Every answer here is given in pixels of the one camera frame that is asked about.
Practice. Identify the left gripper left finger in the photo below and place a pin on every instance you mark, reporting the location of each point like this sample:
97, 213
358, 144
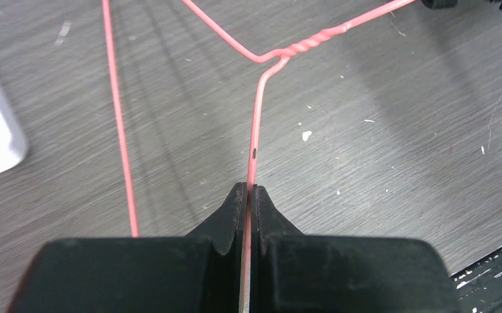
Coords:
198, 272

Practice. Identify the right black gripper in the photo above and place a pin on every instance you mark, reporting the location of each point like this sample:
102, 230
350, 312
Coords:
445, 4

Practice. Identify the pink wire hanger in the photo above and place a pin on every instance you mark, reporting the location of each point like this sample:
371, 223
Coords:
284, 55

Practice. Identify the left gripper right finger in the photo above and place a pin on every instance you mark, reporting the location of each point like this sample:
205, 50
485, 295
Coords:
295, 272

